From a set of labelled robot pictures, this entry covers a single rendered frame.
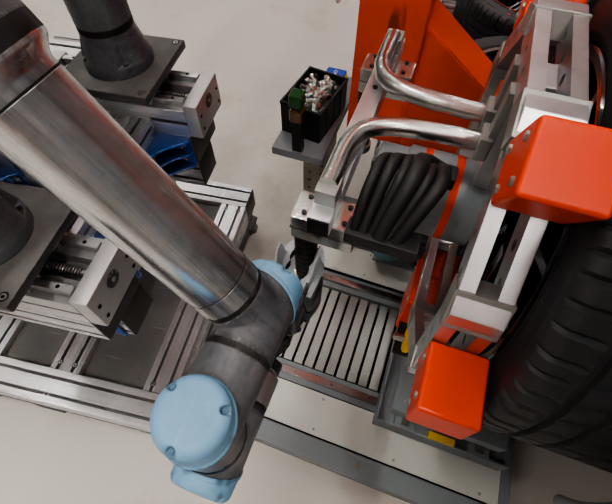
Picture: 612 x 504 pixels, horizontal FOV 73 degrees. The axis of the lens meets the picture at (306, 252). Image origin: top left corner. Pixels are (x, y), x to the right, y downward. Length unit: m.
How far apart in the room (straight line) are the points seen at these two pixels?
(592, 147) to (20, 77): 0.41
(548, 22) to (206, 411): 0.56
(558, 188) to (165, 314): 1.16
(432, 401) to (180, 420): 0.29
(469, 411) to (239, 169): 1.58
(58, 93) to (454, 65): 0.94
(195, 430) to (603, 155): 0.40
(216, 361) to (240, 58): 2.27
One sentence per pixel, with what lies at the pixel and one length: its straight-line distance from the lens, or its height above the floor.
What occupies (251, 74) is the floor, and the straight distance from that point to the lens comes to 2.46.
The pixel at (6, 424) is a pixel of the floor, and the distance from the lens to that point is 1.69.
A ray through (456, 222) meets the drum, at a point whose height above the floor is 0.87.
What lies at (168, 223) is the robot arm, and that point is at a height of 1.11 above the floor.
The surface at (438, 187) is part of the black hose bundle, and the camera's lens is 0.48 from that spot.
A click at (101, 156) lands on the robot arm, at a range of 0.34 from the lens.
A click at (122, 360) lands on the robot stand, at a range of 1.34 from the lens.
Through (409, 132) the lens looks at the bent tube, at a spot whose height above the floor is 1.00.
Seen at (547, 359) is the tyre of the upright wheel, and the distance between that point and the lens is 0.48.
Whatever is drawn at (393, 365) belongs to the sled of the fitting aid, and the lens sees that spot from 1.32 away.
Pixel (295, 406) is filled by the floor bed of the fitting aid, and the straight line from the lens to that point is 1.34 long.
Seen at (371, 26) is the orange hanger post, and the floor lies 0.85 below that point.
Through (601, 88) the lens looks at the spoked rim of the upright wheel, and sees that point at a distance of 0.58.
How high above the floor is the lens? 1.39
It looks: 58 degrees down
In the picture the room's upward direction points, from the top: straight up
